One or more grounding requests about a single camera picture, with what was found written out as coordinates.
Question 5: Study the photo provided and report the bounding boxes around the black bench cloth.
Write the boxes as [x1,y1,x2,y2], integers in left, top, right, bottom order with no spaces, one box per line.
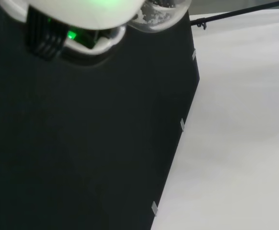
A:
[0,0,200,230]

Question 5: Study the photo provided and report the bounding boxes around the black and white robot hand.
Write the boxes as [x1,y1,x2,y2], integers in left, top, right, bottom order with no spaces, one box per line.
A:
[0,0,146,62]

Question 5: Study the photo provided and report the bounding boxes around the black tripod rod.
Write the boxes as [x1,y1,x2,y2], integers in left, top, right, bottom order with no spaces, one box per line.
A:
[189,0,279,31]

